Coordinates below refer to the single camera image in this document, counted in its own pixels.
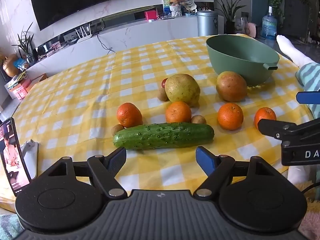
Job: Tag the small leafy potted plant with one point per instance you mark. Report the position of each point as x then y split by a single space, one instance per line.
27 47

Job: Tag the round printed hand fan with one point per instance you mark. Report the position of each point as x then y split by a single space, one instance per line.
188 2

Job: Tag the green blue picture book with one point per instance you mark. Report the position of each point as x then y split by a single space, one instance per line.
165 7

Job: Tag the red-green mango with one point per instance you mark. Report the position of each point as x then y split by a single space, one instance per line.
231 86

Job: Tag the green cucumber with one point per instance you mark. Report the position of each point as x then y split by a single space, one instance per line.
162 136

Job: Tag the grey metal trash can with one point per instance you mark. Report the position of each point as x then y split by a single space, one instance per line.
207 23

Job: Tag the red cherry tomato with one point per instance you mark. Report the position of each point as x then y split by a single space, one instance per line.
163 83

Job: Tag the smartphone with lit screen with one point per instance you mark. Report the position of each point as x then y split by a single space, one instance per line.
13 160

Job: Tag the pink pig heater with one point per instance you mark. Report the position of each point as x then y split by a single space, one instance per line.
252 30

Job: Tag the orange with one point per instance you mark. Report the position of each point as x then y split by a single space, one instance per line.
178 112
230 117
265 113
128 115

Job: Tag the person's striped teal pants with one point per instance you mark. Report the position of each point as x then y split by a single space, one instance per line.
310 77

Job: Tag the dark cabinet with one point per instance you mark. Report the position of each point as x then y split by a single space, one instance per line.
300 12

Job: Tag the yellow-green pear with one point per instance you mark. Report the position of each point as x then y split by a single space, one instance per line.
182 90

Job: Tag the red box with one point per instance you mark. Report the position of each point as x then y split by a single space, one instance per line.
150 15

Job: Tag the white plastic bag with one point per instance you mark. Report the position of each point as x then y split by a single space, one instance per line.
240 26

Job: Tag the stack of papers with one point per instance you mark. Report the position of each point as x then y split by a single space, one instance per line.
16 78

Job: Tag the white router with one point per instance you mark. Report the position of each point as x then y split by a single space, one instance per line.
83 37

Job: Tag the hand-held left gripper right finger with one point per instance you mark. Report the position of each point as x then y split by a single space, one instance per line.
205 160

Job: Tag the tall leafy potted plant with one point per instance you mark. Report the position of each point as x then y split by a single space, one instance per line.
230 17

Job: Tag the white phone stand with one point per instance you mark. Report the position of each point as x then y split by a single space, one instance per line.
31 157

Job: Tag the teal rug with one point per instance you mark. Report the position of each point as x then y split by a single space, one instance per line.
8 227

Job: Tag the yellow checkered tablecloth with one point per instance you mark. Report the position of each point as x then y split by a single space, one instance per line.
82 97

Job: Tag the green colander bowl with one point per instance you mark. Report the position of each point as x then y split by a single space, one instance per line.
240 62

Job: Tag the blue snack bag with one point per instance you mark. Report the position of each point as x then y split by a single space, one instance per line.
21 64

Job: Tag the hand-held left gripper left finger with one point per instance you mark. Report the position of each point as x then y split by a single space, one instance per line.
117 161

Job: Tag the brown teddy bear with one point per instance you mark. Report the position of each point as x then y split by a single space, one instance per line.
175 0

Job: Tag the orange cardboard box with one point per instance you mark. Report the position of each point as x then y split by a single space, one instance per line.
40 78

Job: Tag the blue water jug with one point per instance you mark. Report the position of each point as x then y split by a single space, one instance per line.
269 26

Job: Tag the pink boxes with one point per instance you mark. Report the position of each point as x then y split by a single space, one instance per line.
18 90

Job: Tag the black wall television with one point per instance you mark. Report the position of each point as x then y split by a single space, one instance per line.
75 0

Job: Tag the brown kiwi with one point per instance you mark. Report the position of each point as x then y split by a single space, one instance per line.
198 120
162 95
117 130

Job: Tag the white marble tv console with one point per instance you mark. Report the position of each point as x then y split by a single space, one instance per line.
140 32

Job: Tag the gold round vase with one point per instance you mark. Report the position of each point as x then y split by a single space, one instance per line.
10 66

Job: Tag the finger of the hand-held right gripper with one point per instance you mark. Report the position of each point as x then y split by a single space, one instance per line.
308 97
272 127

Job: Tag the pink fluffy blanket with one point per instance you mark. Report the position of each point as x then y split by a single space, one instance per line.
311 220

